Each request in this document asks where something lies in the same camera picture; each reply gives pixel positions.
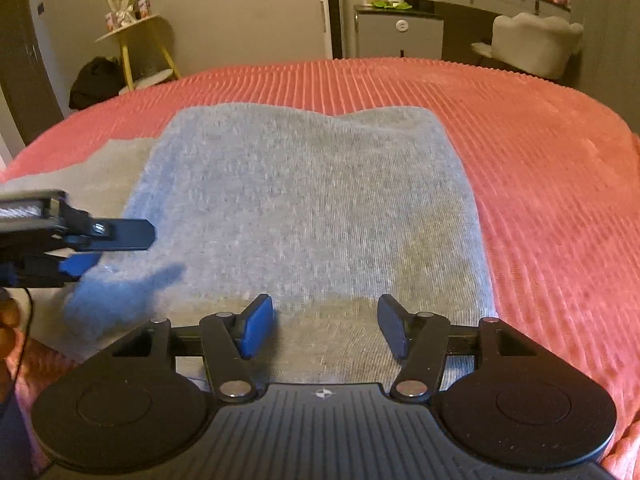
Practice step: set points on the yellow side table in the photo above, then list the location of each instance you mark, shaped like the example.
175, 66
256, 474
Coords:
144, 52

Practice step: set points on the grey sweatpants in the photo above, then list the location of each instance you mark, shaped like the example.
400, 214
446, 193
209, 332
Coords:
323, 214

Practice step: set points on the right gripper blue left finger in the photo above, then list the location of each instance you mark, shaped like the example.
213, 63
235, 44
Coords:
228, 341

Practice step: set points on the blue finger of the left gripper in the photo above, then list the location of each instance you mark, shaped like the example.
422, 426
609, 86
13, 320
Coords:
76, 265

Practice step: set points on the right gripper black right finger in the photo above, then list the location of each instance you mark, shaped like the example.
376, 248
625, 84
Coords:
418, 342

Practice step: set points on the white shell back chair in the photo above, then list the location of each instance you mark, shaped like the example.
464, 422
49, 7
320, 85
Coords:
536, 46

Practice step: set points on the black bag on floor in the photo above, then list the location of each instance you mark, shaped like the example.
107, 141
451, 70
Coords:
99, 80

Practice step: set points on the person left hand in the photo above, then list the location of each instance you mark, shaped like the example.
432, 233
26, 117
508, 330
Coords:
10, 319

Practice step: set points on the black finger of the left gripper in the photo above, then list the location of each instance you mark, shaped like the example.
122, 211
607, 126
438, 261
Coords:
84, 233

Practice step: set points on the grey curtain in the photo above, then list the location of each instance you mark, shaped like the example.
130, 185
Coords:
608, 69

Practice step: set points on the pink ribbed bedspread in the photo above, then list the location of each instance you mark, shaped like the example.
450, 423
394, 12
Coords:
554, 172

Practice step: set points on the grey nightstand cabinet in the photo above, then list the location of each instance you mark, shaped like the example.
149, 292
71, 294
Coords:
389, 33

